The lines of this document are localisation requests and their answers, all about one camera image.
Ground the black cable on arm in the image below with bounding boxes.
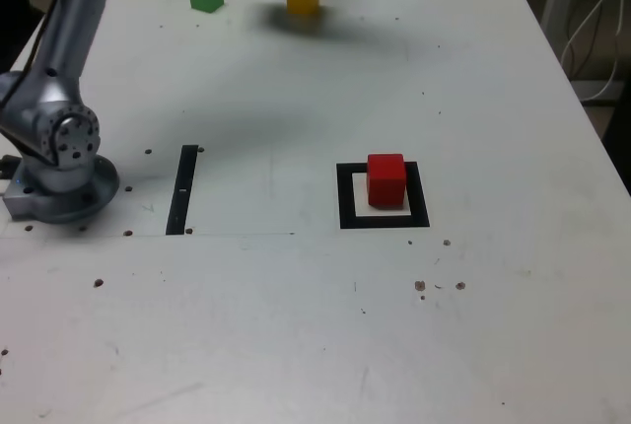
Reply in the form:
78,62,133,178
0,0,66,112

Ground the red cube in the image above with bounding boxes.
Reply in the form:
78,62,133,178
366,153,408,209

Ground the black tape strip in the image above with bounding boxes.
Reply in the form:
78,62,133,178
165,144,198,237

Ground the black tape square outline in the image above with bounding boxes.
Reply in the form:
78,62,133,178
335,161,431,231

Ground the white cable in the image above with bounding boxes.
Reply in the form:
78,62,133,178
581,0,623,102
561,0,631,68

